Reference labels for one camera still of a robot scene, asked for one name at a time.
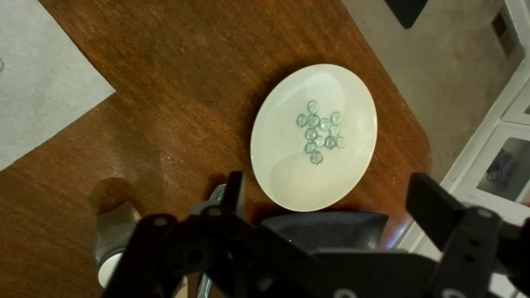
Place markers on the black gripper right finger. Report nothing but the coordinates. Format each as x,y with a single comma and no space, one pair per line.
469,242

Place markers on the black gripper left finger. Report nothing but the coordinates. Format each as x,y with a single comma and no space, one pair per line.
166,254

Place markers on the white ceramic plate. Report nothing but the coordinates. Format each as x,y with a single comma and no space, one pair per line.
287,166

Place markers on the pile of clear glass beads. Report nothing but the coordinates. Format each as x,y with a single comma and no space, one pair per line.
313,135

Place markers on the small labelled shaker jar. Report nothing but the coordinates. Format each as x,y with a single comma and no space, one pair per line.
113,232

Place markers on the white built-in cabinet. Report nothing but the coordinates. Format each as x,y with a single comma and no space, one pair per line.
485,130

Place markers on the white paper napkin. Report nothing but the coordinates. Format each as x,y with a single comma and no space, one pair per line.
38,83

